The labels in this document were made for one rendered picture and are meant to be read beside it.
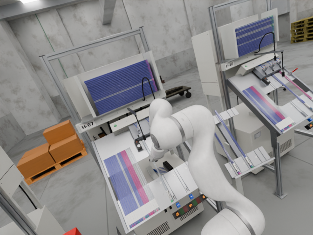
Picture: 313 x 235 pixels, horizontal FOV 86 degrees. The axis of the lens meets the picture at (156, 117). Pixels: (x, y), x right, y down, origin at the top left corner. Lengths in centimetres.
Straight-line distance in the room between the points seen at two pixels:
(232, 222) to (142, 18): 1138
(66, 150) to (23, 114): 642
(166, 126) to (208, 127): 15
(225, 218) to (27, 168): 429
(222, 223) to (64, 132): 441
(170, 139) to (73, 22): 1085
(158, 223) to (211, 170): 132
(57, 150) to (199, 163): 407
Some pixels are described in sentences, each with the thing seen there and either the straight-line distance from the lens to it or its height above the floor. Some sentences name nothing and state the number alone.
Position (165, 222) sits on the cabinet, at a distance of 187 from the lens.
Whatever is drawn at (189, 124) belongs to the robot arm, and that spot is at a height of 144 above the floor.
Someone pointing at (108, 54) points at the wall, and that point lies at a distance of 1091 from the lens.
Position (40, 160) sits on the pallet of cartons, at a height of 39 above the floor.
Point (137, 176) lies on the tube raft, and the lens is 132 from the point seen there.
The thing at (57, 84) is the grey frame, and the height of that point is 170.
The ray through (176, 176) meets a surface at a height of 81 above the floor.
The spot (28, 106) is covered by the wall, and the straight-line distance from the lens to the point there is 1046.
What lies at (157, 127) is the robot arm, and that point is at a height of 147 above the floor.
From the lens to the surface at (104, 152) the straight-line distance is 143.
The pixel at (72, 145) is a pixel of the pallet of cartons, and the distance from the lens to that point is 442.
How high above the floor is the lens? 167
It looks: 20 degrees down
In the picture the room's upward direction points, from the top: 19 degrees counter-clockwise
